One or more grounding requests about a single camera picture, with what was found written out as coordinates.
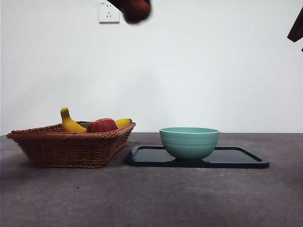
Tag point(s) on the straight yellow banana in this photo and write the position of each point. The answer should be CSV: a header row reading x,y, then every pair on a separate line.
x,y
122,122

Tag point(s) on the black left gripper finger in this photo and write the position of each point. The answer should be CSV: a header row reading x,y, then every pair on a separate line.
x,y
120,3

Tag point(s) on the dark red plum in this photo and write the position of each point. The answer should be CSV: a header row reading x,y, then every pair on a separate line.
x,y
139,11

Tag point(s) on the green vegetable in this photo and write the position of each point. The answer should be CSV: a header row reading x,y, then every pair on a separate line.
x,y
84,124

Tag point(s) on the red apple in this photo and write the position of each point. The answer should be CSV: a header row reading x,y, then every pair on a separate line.
x,y
101,125

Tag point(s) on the teal ribbed bowl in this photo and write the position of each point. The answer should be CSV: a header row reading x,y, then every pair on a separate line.
x,y
189,146

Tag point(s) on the white wall socket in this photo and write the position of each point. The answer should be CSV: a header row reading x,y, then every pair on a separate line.
x,y
104,16

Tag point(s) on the dark rectangular tray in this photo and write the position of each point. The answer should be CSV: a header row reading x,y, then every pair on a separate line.
x,y
146,157

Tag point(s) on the brown wicker basket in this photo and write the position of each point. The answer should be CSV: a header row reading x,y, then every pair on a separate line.
x,y
67,149

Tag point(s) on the curved yellow banana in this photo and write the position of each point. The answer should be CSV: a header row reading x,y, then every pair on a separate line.
x,y
68,125

